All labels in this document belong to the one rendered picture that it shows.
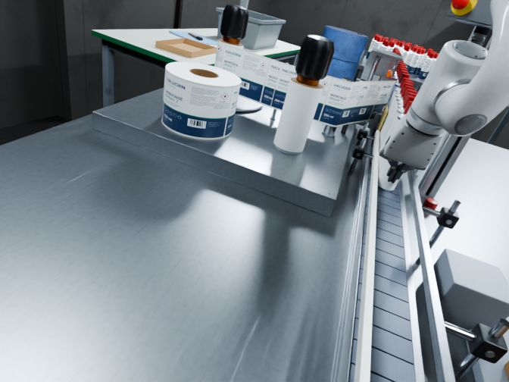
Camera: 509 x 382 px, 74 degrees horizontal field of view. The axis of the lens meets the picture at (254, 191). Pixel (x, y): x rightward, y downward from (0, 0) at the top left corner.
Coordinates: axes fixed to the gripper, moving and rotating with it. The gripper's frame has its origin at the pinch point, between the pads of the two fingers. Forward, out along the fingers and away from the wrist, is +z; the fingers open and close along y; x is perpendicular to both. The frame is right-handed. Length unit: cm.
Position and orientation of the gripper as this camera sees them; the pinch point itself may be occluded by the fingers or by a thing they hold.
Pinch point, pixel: (394, 173)
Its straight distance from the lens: 89.2
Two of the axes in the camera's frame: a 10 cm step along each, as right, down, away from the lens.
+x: -3.7, 7.0, -6.1
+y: -9.2, -3.5, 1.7
